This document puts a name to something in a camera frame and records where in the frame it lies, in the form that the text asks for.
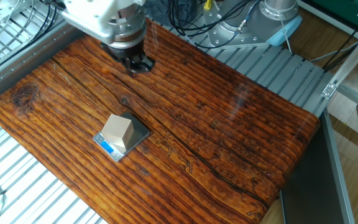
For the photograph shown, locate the thin white cable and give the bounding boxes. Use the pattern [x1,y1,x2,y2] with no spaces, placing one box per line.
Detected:
[0,0,35,55]

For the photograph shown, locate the large light wooden cube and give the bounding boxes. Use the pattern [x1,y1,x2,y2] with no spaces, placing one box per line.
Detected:
[100,113,135,154]

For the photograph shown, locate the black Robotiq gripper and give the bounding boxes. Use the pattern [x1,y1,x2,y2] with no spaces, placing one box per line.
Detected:
[100,39,155,76]

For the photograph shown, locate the grey metal side panel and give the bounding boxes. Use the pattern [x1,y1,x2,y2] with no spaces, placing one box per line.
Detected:
[279,110,356,224]

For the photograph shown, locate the wood grain table cover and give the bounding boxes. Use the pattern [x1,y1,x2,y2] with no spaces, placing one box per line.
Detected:
[0,17,321,224]

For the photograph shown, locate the black gripper cable bundle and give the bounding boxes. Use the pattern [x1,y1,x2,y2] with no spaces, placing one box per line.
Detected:
[166,0,262,50]

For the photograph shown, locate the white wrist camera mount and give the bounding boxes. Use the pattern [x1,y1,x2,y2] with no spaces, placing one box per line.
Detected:
[61,0,147,45]

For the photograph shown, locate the aluminium frame profile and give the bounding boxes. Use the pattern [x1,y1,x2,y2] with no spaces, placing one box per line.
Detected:
[321,18,358,116]

